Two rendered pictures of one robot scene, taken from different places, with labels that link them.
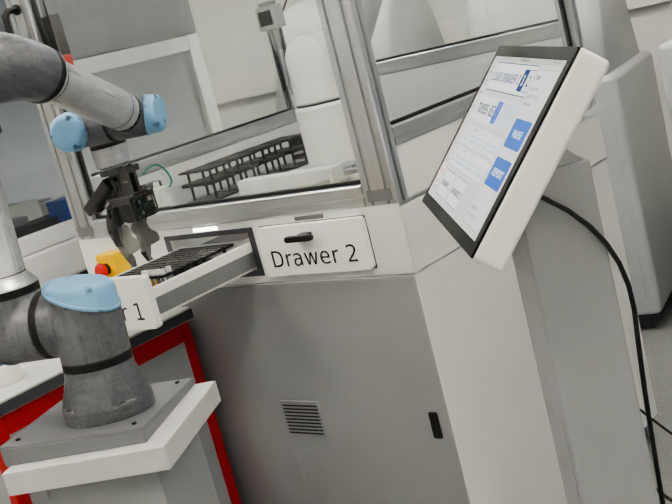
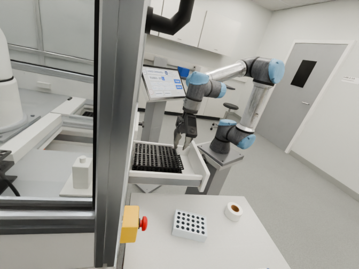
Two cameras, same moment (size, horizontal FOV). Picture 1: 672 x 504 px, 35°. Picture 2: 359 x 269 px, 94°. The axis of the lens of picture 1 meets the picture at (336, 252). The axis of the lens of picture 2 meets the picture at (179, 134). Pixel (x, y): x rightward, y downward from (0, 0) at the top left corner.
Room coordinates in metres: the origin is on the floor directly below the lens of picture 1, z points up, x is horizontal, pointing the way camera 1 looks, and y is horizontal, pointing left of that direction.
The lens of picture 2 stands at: (2.82, 0.78, 1.34)
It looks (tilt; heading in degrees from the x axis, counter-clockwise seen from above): 25 degrees down; 213
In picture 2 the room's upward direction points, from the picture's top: 15 degrees clockwise
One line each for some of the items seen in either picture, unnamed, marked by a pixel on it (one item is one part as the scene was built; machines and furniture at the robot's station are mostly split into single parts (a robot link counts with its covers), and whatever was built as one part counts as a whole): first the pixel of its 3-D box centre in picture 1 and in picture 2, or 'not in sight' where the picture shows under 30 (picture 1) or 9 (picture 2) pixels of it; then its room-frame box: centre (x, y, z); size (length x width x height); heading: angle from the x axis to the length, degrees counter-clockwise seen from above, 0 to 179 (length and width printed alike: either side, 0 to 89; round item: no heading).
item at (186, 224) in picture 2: not in sight; (189, 224); (2.38, 0.64, 0.78); 0.12 x 0.08 x 0.04; 124
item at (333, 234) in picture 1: (313, 247); (135, 128); (2.18, 0.04, 0.87); 0.29 x 0.02 x 0.11; 49
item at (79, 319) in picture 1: (82, 316); (226, 129); (1.70, 0.43, 0.95); 0.13 x 0.12 x 0.14; 72
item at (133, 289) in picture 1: (106, 304); (196, 163); (2.15, 0.49, 0.87); 0.29 x 0.02 x 0.11; 49
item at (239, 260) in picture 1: (179, 275); (155, 161); (2.30, 0.35, 0.86); 0.40 x 0.26 x 0.06; 139
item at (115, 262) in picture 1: (113, 266); (130, 223); (2.59, 0.54, 0.88); 0.07 x 0.05 x 0.07; 49
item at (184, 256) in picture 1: (175, 274); (156, 160); (2.30, 0.36, 0.87); 0.22 x 0.18 x 0.06; 139
